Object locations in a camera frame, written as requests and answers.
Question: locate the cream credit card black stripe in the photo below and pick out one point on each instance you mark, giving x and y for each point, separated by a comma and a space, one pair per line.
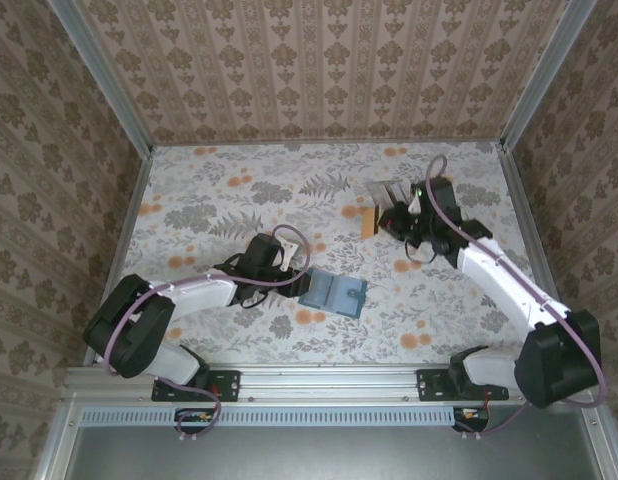
369, 224

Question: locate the blue leather card holder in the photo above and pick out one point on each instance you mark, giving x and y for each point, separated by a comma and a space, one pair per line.
339, 295

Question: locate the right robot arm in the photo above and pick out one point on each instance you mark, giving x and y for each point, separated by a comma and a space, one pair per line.
504, 285

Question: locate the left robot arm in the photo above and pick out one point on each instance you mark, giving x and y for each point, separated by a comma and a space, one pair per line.
199, 295

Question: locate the clear acrylic card box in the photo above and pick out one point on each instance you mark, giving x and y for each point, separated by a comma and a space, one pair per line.
384, 190

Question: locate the floral printed tablecloth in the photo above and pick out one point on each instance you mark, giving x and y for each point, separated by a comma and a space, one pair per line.
239, 175

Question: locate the grey metal sheet panel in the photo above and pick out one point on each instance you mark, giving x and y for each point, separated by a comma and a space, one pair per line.
339, 455

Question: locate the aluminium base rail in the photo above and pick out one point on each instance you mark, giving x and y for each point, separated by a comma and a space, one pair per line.
329, 385

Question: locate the aluminium table side rail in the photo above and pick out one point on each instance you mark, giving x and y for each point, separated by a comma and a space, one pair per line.
526, 210
123, 240

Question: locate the aluminium corner post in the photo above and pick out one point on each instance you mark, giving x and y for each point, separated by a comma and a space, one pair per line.
104, 75
539, 70

